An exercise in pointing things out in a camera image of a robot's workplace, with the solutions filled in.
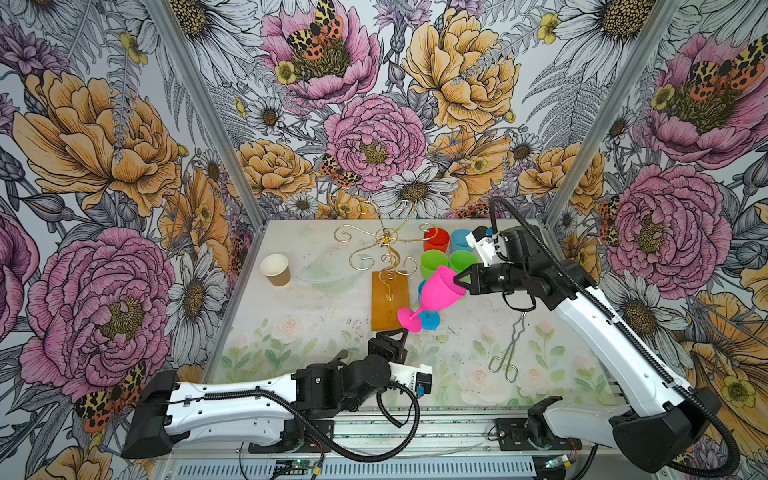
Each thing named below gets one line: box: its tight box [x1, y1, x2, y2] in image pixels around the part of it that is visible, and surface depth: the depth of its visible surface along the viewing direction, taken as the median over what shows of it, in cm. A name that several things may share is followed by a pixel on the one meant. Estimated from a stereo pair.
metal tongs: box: [488, 312, 526, 383], surface depth 89 cm
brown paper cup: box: [260, 254, 291, 287], surface depth 103 cm
